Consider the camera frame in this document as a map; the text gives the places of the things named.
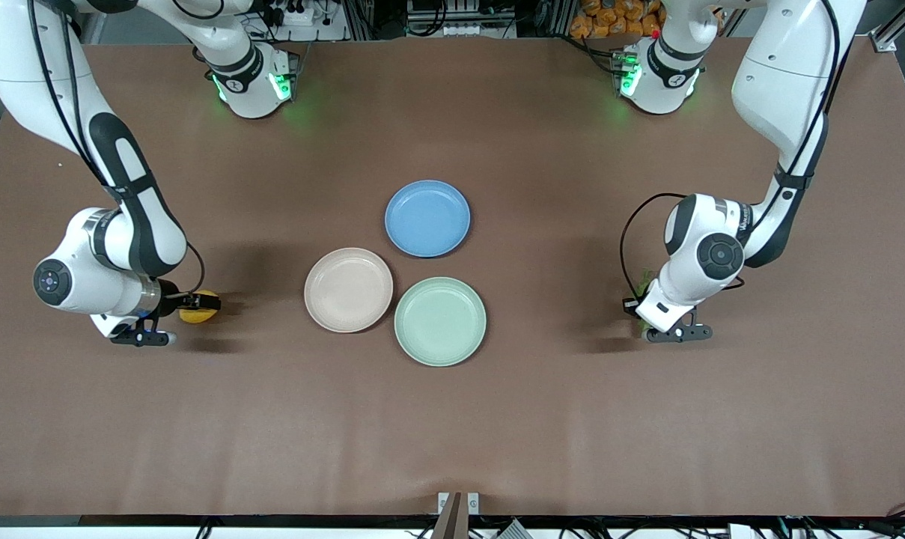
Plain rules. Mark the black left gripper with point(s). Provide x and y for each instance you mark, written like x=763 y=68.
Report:
x=630 y=310

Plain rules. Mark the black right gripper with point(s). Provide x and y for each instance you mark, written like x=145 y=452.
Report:
x=171 y=302

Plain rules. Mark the yellow lemon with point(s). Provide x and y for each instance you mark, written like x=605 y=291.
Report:
x=197 y=317

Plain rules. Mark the green lettuce leaf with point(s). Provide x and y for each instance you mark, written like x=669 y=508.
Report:
x=644 y=283

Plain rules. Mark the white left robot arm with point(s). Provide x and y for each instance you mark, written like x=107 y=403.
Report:
x=785 y=67

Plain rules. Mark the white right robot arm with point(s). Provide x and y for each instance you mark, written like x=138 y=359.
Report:
x=85 y=288

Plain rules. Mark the pink round plate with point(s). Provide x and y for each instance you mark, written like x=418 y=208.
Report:
x=348 y=290

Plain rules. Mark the green round plate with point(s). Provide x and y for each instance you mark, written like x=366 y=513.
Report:
x=440 y=322

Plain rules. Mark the blue round plate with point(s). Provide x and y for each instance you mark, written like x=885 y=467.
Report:
x=427 y=218

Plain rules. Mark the white ribbed device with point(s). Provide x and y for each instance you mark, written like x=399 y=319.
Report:
x=513 y=530

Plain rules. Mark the orange packets pile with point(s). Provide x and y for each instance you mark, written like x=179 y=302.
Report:
x=609 y=19

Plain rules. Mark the white power strip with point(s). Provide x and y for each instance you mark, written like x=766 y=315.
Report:
x=302 y=15

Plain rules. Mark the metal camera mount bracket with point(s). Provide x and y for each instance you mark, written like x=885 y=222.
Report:
x=458 y=503

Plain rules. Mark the aluminium frame profile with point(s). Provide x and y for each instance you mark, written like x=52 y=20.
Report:
x=885 y=43

